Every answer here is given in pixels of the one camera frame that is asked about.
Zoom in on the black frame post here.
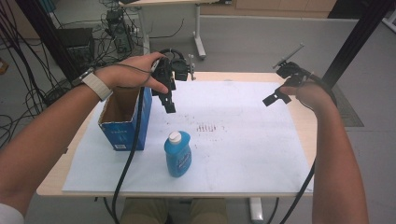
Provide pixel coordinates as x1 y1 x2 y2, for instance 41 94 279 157
321 0 395 90
15 0 80 84

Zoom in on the blue bottle with white cap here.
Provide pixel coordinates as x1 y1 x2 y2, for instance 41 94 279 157
163 130 192 178

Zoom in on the black cable under table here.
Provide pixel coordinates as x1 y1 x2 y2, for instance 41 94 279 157
266 197 280 224

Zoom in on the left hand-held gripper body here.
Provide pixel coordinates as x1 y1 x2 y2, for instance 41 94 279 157
151 54 196 96

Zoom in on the white sleeve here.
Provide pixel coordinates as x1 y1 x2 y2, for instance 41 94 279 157
0 203 25 224

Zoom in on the grey floor mat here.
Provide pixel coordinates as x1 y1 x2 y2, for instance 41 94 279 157
331 84 365 128

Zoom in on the white table leg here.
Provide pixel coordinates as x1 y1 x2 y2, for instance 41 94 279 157
248 197 265 224

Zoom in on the wristwatch with beige strap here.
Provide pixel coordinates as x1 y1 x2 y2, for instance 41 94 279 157
71 67 114 103

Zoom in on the thin grey cable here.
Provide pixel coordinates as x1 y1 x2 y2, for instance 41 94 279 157
113 63 155 87

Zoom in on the white standing desk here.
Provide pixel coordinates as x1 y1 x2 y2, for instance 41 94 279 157
119 0 233 61

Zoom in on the person's left leg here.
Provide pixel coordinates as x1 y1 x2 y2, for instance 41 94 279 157
120 198 171 224

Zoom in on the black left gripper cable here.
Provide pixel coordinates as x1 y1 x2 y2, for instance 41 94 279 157
111 87 147 224

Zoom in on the black equipment box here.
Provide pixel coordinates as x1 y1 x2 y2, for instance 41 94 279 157
56 27 95 68

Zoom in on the blue cardboard box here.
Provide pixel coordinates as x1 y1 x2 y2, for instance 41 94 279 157
97 86 154 152

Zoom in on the person's right leg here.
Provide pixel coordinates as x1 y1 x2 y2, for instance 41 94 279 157
189 198 229 224

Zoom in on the person's leg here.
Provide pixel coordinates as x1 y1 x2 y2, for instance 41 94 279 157
189 198 229 224
120 198 171 224

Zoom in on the white paper sheet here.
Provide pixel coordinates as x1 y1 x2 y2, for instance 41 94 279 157
62 79 315 194

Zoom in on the person's left hand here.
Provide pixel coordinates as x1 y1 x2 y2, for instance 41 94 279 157
94 51 170 95

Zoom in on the tangle of black floor cables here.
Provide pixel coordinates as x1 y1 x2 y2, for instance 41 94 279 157
0 0 76 147

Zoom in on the person's right hand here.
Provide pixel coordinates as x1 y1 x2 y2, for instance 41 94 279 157
279 81 336 118

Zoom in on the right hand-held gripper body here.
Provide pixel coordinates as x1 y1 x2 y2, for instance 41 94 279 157
272 43 316 91

